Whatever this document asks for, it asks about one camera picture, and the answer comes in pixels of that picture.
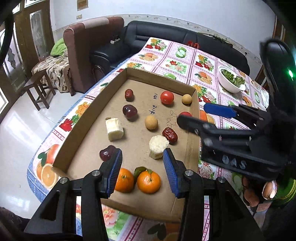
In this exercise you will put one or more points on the wrinkled red jujube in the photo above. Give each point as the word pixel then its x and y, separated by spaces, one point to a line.
pixel 170 135
pixel 129 95

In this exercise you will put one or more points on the dark red plum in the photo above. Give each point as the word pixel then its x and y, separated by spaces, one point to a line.
pixel 129 111
pixel 106 154

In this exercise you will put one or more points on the small wooden stool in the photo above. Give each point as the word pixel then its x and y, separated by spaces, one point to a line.
pixel 41 82

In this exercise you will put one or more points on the black leather sofa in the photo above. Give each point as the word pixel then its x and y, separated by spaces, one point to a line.
pixel 139 35

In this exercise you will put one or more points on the person's right hand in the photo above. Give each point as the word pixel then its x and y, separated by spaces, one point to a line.
pixel 257 191

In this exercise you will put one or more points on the green cushion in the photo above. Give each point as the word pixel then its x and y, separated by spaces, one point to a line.
pixel 59 48

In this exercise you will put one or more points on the brown round longan fruit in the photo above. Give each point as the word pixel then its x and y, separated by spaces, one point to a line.
pixel 151 123

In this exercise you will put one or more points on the orange mandarin with leaf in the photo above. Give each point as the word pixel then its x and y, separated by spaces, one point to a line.
pixel 147 181

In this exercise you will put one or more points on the pale cut sugarcane chunk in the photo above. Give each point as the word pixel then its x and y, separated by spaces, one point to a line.
pixel 114 129

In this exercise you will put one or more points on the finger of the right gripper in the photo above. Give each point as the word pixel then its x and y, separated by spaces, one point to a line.
pixel 220 110
pixel 208 130

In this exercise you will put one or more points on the white salad bowl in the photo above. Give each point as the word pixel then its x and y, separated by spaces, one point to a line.
pixel 229 80

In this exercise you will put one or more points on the fruit pattern tablecloth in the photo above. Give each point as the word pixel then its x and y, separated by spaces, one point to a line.
pixel 181 63

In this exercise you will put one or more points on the shallow cardboard box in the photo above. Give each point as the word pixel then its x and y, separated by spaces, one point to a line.
pixel 79 153

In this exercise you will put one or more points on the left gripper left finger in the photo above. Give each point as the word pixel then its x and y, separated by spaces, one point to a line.
pixel 72 209

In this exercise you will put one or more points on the small red cherry tomato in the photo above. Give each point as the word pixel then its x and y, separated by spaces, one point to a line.
pixel 185 113

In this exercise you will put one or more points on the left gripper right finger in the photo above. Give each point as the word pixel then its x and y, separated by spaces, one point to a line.
pixel 208 203

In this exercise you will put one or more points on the brown armchair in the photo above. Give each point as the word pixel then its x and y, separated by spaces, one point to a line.
pixel 81 39

